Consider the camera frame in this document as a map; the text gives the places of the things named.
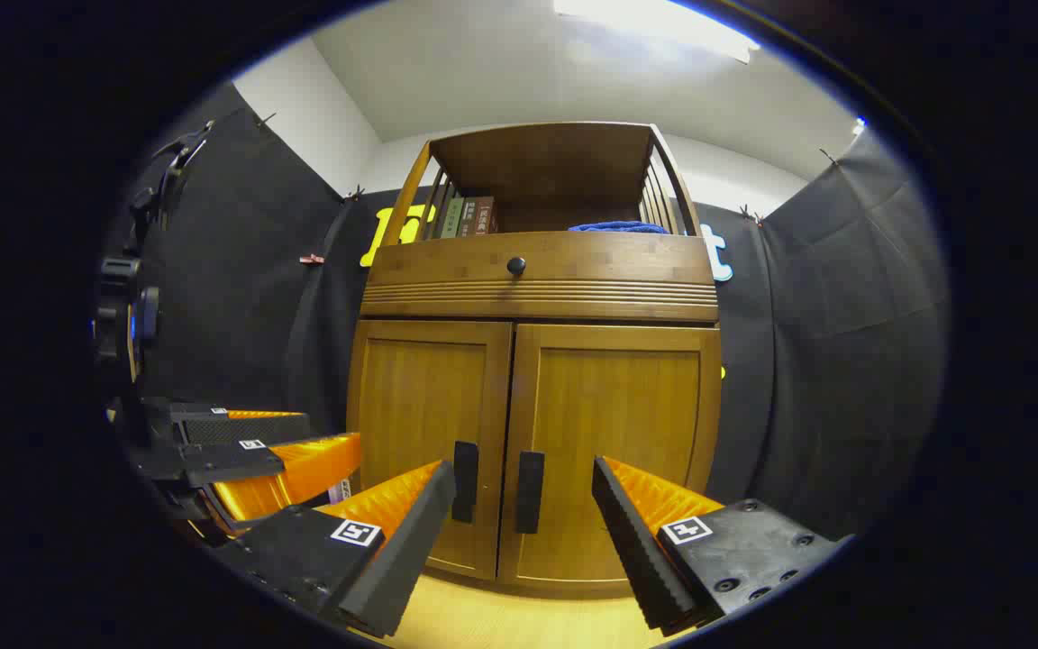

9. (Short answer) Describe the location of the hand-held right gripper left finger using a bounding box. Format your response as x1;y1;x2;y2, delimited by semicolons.
213;460;457;639

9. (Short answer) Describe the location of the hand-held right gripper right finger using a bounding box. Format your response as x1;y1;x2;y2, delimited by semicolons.
591;455;844;636

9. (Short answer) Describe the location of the black door handle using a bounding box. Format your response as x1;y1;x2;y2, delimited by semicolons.
515;451;545;535
451;441;479;524

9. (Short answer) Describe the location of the wooden shoe cabinet door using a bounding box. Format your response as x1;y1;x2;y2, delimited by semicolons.
498;323;724;591
347;320;514;580

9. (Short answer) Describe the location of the wooden double-door shoe cabinet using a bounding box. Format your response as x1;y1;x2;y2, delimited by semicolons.
345;122;725;596

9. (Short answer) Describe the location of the wooden cabinet drawer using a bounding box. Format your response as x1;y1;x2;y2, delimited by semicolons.
361;232;720;324

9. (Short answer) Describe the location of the black backdrop cloth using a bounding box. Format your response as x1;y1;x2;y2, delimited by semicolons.
100;81;948;542

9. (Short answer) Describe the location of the blue cloth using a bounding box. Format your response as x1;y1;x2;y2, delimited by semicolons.
569;221;669;235

